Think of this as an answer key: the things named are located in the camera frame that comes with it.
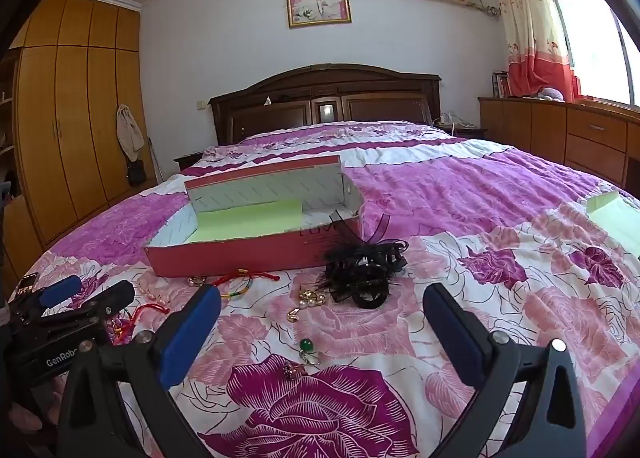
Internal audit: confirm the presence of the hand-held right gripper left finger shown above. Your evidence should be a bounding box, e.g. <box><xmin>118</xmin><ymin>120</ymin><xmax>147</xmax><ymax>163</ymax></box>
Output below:
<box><xmin>57</xmin><ymin>283</ymin><xmax>223</xmax><ymax>458</ymax></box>

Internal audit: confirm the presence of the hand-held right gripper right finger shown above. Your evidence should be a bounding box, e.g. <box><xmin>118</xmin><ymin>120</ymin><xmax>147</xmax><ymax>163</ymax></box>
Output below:
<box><xmin>422</xmin><ymin>283</ymin><xmax>588</xmax><ymax>458</ymax></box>

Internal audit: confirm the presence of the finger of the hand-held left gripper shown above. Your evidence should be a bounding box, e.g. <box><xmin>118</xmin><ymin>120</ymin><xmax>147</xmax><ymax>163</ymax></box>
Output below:
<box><xmin>10</xmin><ymin>275</ymin><xmax>83</xmax><ymax>321</ymax></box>
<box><xmin>20</xmin><ymin>280</ymin><xmax>137</xmax><ymax>344</ymax></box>

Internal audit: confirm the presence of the red cord bracelet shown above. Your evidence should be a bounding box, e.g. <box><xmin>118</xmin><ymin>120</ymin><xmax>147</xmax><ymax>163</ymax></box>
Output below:
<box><xmin>112</xmin><ymin>303</ymin><xmax>168</xmax><ymax>341</ymax></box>

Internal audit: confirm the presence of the rainbow cord bracelet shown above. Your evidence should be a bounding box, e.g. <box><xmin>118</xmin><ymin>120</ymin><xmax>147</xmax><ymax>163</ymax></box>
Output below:
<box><xmin>212</xmin><ymin>268</ymin><xmax>281</xmax><ymax>296</ymax></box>

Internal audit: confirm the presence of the pink cardboard box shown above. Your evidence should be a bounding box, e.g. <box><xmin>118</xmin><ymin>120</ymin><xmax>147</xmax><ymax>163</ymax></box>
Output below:
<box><xmin>144</xmin><ymin>154</ymin><xmax>365</xmax><ymax>279</ymax></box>

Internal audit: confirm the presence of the black feather hair clip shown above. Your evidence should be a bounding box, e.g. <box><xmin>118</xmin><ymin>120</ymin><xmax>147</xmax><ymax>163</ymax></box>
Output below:
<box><xmin>320</xmin><ymin>210</ymin><xmax>410</xmax><ymax>309</ymax></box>

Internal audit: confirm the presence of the green bead earring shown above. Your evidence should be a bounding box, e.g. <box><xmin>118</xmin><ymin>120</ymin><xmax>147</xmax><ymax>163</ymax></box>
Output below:
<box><xmin>298</xmin><ymin>337</ymin><xmax>322</xmax><ymax>366</ymax></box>

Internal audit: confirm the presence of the person's left hand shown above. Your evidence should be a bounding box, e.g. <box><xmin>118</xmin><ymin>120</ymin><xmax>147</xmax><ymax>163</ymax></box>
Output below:
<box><xmin>7</xmin><ymin>374</ymin><xmax>68</xmax><ymax>436</ymax></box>

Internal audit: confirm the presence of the pale green paper liner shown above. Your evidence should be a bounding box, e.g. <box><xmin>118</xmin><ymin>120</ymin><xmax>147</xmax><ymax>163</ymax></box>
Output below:
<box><xmin>192</xmin><ymin>200</ymin><xmax>303</xmax><ymax>243</ymax></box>

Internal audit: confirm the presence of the black bag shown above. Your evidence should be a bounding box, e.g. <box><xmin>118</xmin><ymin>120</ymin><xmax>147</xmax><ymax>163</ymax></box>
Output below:
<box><xmin>126</xmin><ymin>158</ymin><xmax>148</xmax><ymax>187</ymax></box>

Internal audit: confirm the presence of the pink floral bedspread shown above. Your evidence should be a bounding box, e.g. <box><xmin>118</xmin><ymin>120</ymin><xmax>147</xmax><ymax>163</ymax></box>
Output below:
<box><xmin>20</xmin><ymin>120</ymin><xmax>640</xmax><ymax>458</ymax></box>

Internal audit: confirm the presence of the thin white pole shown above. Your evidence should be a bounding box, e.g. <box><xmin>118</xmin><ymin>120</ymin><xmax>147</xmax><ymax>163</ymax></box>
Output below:
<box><xmin>147</xmin><ymin>138</ymin><xmax>164</xmax><ymax>179</ymax></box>

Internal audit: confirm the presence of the wooden wardrobe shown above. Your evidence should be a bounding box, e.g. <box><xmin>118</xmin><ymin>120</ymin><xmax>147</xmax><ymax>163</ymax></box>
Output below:
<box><xmin>0</xmin><ymin>0</ymin><xmax>158</xmax><ymax>249</ymax></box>

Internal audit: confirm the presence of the dark wooden nightstand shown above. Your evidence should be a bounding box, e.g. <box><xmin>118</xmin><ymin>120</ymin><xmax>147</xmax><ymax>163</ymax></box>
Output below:
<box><xmin>173</xmin><ymin>152</ymin><xmax>205</xmax><ymax>173</ymax></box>
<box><xmin>434</xmin><ymin>125</ymin><xmax>488</xmax><ymax>140</ymax></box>

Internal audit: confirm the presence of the beige cloth bag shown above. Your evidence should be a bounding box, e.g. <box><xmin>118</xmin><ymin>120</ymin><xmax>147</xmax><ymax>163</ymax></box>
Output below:
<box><xmin>116</xmin><ymin>104</ymin><xmax>146</xmax><ymax>162</ymax></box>

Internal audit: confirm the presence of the pale green cardboard lid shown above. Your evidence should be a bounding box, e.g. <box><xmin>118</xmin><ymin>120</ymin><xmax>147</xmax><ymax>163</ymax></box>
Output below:
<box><xmin>586</xmin><ymin>190</ymin><xmax>640</xmax><ymax>259</ymax></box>

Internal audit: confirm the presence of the wooden dresser cabinet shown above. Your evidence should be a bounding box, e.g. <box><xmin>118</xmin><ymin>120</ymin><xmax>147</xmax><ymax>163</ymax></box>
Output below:
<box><xmin>477</xmin><ymin>95</ymin><xmax>640</xmax><ymax>186</ymax></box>

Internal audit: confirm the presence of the dark wooden headboard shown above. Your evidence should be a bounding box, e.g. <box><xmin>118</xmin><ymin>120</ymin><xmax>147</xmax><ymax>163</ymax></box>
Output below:
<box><xmin>207</xmin><ymin>64</ymin><xmax>443</xmax><ymax>146</ymax></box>

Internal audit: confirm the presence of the cream and red curtain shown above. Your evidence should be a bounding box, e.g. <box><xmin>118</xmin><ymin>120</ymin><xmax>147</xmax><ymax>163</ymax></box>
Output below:
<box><xmin>486</xmin><ymin>0</ymin><xmax>576</xmax><ymax>101</ymax></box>

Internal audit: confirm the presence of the window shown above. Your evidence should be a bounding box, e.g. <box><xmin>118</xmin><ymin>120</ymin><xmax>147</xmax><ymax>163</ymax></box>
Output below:
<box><xmin>542</xmin><ymin>0</ymin><xmax>640</xmax><ymax>106</ymax></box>

